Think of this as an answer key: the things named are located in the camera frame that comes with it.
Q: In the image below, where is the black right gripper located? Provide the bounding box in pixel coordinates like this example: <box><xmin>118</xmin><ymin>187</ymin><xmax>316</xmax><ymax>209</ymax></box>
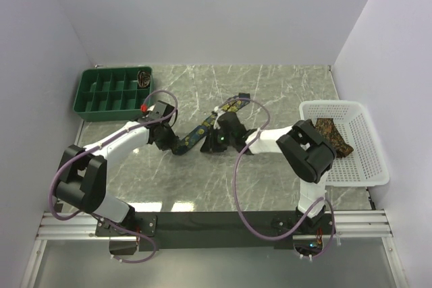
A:
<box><xmin>200</xmin><ymin>125</ymin><xmax>236</xmax><ymax>153</ymax></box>

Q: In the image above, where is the blue floral yellow tie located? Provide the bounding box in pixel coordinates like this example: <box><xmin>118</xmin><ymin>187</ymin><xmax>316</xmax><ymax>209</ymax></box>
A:
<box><xmin>171</xmin><ymin>92</ymin><xmax>250</xmax><ymax>156</ymax></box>

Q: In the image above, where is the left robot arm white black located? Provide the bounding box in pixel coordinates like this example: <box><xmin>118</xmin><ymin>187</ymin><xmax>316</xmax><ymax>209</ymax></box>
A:
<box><xmin>49</xmin><ymin>100</ymin><xmax>178</xmax><ymax>235</ymax></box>

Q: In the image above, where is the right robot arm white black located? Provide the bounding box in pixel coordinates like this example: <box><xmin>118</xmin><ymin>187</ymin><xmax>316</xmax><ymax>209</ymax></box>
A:
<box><xmin>200</xmin><ymin>112</ymin><xmax>336</xmax><ymax>233</ymax></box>

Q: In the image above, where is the rolled dark tie in tray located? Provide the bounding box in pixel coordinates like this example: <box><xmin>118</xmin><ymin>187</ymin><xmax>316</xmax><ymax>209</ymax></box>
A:
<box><xmin>136</xmin><ymin>69</ymin><xmax>152</xmax><ymax>89</ymax></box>

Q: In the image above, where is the green compartment tray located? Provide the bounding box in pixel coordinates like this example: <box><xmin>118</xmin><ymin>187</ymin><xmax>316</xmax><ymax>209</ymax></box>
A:
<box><xmin>73</xmin><ymin>66</ymin><xmax>155</xmax><ymax>122</ymax></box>

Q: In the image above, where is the dark key-pattern tie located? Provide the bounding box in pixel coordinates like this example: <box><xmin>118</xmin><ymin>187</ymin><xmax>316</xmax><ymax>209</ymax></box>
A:
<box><xmin>315</xmin><ymin>118</ymin><xmax>354</xmax><ymax>159</ymax></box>

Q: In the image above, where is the black base bar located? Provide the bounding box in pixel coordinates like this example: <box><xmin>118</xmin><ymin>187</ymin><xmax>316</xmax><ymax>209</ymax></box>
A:
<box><xmin>95</xmin><ymin>210</ymin><xmax>334</xmax><ymax>250</ymax></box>

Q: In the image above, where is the white plastic basket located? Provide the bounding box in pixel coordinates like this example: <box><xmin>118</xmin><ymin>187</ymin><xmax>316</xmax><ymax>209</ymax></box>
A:
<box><xmin>299</xmin><ymin>100</ymin><xmax>389</xmax><ymax>187</ymax></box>

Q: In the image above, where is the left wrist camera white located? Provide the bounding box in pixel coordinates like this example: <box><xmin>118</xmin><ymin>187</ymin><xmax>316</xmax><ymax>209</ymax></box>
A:
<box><xmin>140</xmin><ymin>104</ymin><xmax>155</xmax><ymax>115</ymax></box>

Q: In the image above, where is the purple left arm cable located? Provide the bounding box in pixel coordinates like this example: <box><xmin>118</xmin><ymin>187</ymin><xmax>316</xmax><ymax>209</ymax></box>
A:
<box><xmin>49</xmin><ymin>90</ymin><xmax>179</xmax><ymax>265</ymax></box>

